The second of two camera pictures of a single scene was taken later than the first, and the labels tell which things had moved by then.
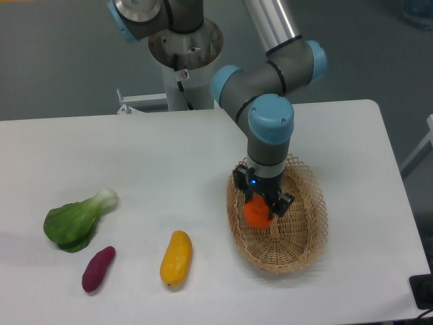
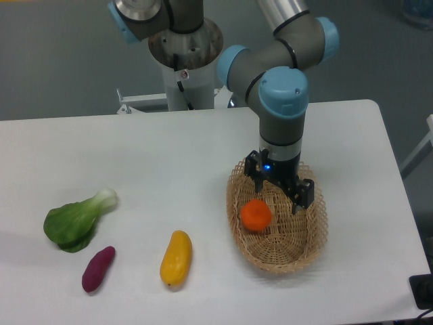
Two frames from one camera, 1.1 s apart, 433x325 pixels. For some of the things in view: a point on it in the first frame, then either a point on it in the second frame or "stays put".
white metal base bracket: (143, 103) stays put
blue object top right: (419, 12) stays put
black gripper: (245, 180) to (282, 173)
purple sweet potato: (94, 272) stays put
